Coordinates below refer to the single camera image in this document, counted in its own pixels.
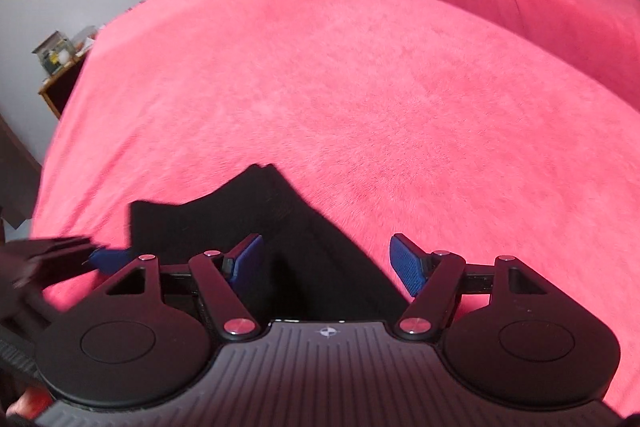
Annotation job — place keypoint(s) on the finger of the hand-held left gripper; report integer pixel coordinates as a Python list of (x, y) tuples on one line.
[(112, 258)]

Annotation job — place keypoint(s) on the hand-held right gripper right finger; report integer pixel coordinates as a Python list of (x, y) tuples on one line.
[(407, 264)]

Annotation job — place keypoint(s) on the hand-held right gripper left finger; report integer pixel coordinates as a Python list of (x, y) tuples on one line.
[(245, 259)]

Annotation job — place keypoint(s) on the black knit pants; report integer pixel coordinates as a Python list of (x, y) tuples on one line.
[(300, 257)]

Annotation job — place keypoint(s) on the pink fleece blanket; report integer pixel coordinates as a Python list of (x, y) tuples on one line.
[(350, 107)]

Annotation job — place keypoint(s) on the wooden bedside table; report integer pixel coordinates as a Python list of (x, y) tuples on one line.
[(62, 87)]

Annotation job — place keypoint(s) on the clear plastic container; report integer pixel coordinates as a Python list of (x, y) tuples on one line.
[(54, 54)]

